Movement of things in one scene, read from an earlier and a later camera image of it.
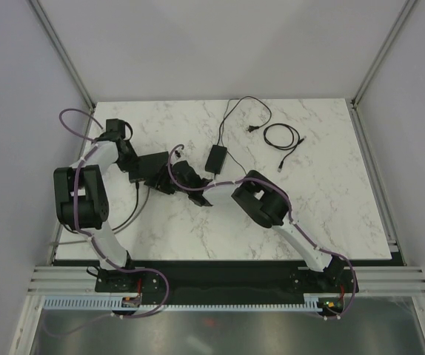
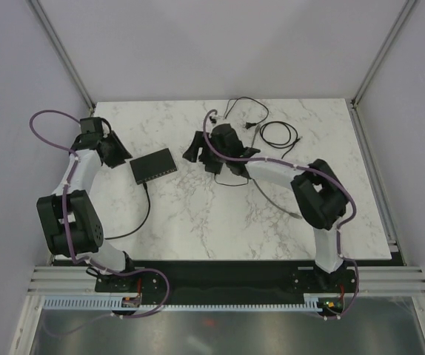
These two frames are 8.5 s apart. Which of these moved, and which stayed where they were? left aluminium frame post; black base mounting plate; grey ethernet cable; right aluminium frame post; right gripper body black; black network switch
Moved: right gripper body black; grey ethernet cable
Stayed: right aluminium frame post; left aluminium frame post; black network switch; black base mounting plate
